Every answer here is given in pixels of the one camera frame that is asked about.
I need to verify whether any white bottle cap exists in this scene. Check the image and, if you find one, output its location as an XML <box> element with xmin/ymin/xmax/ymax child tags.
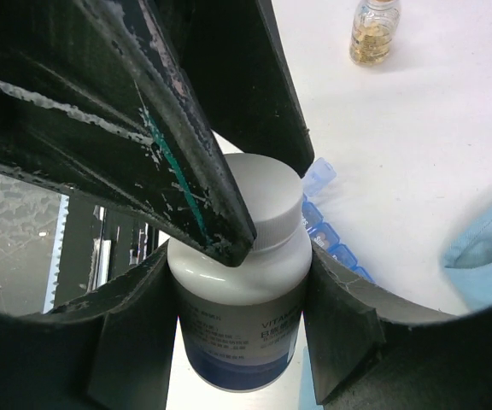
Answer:
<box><xmin>225</xmin><ymin>153</ymin><xmax>303</xmax><ymax>251</ymax></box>

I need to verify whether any light blue cloth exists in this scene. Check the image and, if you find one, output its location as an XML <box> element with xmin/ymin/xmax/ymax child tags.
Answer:
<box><xmin>441</xmin><ymin>205</ymin><xmax>492</xmax><ymax>310</ymax></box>

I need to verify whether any white cable duct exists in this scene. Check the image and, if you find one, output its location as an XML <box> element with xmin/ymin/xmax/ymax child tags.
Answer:
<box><xmin>43</xmin><ymin>195</ymin><xmax>69</xmax><ymax>313</ymax></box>

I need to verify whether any white cap pill bottle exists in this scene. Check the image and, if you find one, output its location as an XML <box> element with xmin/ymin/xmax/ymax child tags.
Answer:
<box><xmin>167</xmin><ymin>224</ymin><xmax>313</xmax><ymax>392</ymax></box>

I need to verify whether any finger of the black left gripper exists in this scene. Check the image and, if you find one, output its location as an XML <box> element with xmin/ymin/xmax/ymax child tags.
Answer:
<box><xmin>152</xmin><ymin>0</ymin><xmax>314</xmax><ymax>175</ymax></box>
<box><xmin>0</xmin><ymin>1</ymin><xmax>255</xmax><ymax>267</ymax></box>

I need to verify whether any blue weekly pill organizer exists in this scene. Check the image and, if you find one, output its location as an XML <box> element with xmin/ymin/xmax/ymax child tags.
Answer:
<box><xmin>302</xmin><ymin>157</ymin><xmax>375</xmax><ymax>284</ymax></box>

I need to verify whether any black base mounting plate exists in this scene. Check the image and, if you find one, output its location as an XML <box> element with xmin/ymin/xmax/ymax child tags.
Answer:
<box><xmin>54</xmin><ymin>196</ymin><xmax>169</xmax><ymax>306</ymax></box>

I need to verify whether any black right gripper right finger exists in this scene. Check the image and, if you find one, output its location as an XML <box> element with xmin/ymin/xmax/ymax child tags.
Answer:
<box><xmin>304</xmin><ymin>246</ymin><xmax>492</xmax><ymax>409</ymax></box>

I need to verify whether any amber pill bottle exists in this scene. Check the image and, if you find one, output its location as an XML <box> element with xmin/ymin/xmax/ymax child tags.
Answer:
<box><xmin>349</xmin><ymin>0</ymin><xmax>401</xmax><ymax>67</ymax></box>

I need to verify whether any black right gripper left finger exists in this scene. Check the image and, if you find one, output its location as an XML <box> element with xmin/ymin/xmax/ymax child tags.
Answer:
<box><xmin>0</xmin><ymin>247</ymin><xmax>177</xmax><ymax>409</ymax></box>

